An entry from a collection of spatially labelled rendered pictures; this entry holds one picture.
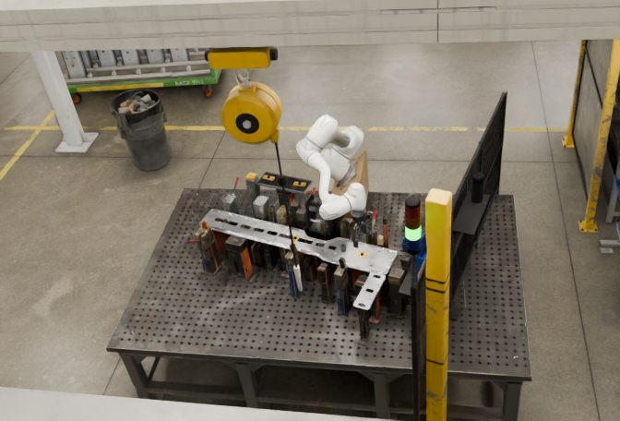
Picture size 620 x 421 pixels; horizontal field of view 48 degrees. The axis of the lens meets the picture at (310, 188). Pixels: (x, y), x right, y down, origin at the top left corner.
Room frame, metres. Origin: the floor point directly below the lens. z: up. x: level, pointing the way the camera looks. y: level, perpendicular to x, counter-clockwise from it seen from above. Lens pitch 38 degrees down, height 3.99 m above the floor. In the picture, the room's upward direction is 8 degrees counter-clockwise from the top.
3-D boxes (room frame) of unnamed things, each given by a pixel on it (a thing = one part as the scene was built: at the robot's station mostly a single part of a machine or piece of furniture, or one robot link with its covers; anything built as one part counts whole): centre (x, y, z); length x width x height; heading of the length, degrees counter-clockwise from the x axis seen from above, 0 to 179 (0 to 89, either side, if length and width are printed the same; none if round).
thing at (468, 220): (2.90, -0.87, 1.46); 0.36 x 0.15 x 0.18; 150
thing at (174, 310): (3.38, -0.04, 0.68); 2.56 x 1.61 x 0.04; 76
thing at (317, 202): (3.48, -0.05, 0.94); 0.18 x 0.13 x 0.49; 60
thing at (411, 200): (2.29, -0.43, 1.79); 0.07 x 0.07 x 0.57
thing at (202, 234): (3.48, 0.74, 0.88); 0.15 x 0.11 x 0.36; 150
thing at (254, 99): (1.52, 0.12, 2.86); 0.18 x 0.10 x 0.87; 76
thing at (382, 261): (3.35, 0.16, 1.00); 1.38 x 0.22 x 0.02; 60
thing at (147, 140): (5.97, 1.58, 0.36); 0.54 x 0.50 x 0.73; 166
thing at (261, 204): (3.66, 0.34, 0.90); 0.13 x 0.10 x 0.41; 150
